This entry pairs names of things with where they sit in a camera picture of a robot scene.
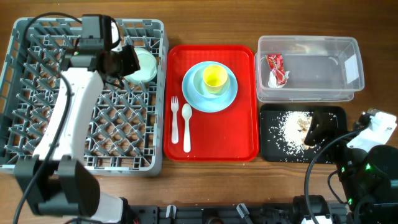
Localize mint green bowl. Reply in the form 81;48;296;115
124;47;157;85

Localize black waste tray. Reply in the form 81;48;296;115
259;104;347;163

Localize rice and food scraps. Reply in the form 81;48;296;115
261;111;320;163

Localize grey dishwasher rack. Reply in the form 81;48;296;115
1;17;169;176

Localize light blue plate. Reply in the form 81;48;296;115
182;61;238;113

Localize white plastic spoon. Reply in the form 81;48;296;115
182;103;192;153

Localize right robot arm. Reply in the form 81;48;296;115
304;109;397;223

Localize white plastic fork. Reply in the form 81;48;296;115
171;96;179;144

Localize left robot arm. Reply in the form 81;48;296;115
14;14;140;223

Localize white tissue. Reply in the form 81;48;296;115
268;68;290;88

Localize yellow plastic cup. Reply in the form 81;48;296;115
203;65;228;94

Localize clear plastic bin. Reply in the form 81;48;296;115
255;35;365;103

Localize small green saucer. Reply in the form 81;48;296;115
193;67;229;99

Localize red snack wrapper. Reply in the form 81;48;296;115
266;54;286;82

